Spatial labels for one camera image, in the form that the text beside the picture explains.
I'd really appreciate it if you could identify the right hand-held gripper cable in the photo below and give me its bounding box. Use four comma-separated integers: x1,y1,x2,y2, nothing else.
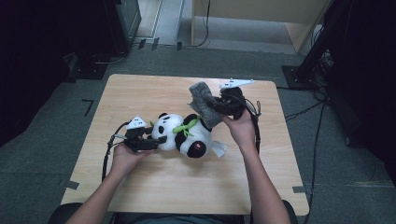
236,94,262,155

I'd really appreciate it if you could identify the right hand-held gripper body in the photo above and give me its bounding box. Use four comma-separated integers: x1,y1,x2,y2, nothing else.
219,78,255,120

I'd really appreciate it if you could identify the black metal stand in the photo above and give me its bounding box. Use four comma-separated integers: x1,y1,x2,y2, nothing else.
281,0,353,91

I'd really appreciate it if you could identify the long black floor cable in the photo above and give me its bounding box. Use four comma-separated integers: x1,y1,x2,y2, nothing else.
303,101,326,224

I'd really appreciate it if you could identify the black floor base plate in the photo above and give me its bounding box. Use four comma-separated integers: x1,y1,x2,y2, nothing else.
66,52,108,83

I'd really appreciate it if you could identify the person's right hand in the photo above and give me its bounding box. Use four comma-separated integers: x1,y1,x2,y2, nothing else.
222,108,260,154

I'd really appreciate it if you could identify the dark curtain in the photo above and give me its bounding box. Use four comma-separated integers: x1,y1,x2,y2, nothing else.
323,0,396,185
0,0,71,147

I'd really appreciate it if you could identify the angled black floor tape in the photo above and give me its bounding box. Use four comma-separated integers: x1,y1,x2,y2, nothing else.
81,98,95,118

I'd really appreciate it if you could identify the light wooden cabinet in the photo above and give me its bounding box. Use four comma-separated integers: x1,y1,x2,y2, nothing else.
191,0,331,54

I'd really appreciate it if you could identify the tangled cable bundle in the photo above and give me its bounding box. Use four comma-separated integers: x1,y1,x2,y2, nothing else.
311,49,334,101

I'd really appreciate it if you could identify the short black floor cable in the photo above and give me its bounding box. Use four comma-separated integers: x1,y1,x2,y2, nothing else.
284,99,326,122

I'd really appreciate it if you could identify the black hanging cable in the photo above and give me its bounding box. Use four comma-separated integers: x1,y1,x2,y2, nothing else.
186,0,211,49

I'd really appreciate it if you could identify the black equipment cabinet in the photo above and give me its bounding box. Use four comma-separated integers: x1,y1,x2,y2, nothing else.
104,0,143,55

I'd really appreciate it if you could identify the black chair armrest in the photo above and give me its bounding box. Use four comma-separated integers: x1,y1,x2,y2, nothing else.
48,202,83,224
281,200,298,224

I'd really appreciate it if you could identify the person's dark teal clothing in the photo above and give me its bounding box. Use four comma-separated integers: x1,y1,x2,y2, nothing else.
113,212,251,224

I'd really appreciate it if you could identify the left hand-held gripper cable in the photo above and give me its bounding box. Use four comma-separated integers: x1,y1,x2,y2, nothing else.
101,120,130,182

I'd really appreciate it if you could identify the looped black floor cable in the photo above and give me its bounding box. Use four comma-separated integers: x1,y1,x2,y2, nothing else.
92,50,127,65

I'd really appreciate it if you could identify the grey fuzzy cloth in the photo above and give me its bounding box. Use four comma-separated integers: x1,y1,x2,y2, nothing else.
187,81,224,130

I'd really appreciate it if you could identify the panda plush toy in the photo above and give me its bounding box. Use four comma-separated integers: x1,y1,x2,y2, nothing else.
149,112,228,159

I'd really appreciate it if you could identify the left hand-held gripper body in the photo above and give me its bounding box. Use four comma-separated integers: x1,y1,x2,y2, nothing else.
123,115,161,153

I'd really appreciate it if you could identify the hand-held gripper cable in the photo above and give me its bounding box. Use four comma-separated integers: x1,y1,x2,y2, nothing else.
101,120,130,182
236,94,262,155

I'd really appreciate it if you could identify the person's left hand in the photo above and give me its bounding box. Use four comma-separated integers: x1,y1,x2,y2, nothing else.
110,143,154,180

